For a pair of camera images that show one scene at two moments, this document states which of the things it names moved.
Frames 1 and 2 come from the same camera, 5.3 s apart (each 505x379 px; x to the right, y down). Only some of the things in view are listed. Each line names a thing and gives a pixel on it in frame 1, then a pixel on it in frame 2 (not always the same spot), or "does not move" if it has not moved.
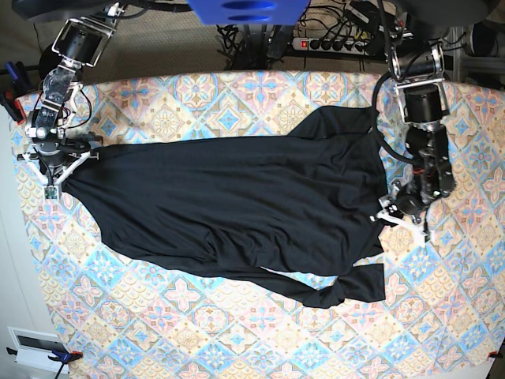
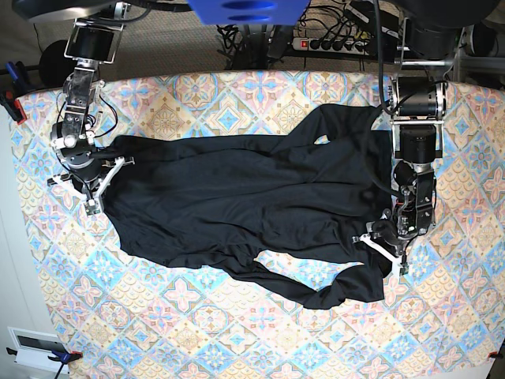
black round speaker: x=49 y=61 does not move
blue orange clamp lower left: x=57 y=355 does not move
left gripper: x=51 y=155 -> x=78 y=159
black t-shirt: x=294 y=211 does not move
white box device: x=33 y=348 does not move
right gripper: x=409 y=200 -> x=389 y=233
